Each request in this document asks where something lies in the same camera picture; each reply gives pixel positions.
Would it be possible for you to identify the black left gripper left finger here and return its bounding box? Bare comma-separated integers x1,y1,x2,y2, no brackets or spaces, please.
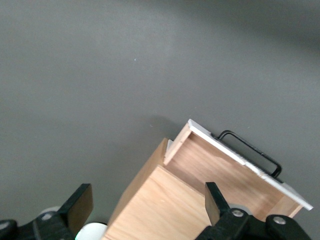
0,183,94,240

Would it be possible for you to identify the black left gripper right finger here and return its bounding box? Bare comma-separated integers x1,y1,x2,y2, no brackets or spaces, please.
194,181,313,240

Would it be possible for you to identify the white-fronted wooden drawer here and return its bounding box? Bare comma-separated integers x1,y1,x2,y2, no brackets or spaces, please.
162,118,314,223

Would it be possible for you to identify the black metal drawer handle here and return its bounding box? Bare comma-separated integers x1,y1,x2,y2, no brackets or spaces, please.
211,129,283,181

